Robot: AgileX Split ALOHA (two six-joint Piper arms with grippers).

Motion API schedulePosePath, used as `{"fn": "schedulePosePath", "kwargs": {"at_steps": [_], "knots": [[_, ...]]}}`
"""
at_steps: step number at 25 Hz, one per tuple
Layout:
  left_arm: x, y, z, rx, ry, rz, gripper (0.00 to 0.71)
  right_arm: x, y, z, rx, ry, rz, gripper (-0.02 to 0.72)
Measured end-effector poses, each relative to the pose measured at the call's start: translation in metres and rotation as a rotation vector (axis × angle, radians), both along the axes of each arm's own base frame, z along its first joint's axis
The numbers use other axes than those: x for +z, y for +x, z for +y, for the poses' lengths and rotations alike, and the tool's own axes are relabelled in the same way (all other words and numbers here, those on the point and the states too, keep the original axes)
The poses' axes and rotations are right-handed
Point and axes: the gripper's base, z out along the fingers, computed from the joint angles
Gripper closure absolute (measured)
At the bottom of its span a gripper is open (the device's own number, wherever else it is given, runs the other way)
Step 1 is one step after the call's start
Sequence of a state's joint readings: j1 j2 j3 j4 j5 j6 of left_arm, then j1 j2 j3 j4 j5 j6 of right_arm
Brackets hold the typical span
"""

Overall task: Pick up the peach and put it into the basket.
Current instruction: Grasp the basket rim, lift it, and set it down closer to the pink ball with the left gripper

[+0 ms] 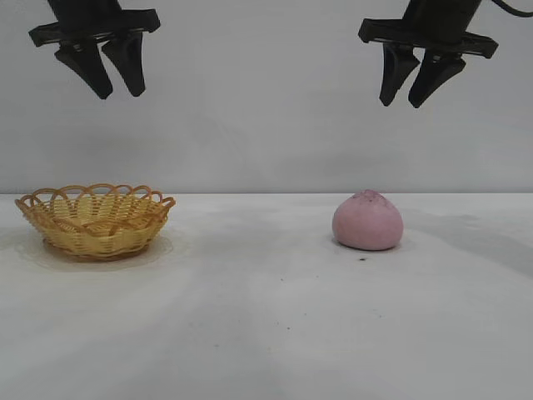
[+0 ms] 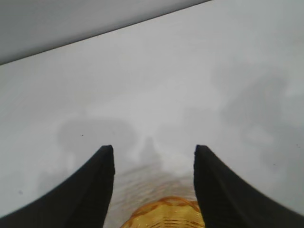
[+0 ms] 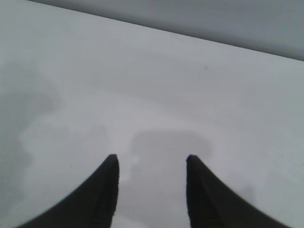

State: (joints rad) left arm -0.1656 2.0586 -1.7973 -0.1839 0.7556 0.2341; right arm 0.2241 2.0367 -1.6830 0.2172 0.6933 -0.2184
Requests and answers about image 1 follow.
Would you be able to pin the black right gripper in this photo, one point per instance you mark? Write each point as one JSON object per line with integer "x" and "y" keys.
{"x": 433, "y": 25}

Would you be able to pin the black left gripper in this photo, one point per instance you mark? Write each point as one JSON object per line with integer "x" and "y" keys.
{"x": 85, "y": 16}

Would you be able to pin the yellow woven wicker basket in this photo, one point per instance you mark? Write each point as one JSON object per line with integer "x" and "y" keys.
{"x": 93, "y": 233}

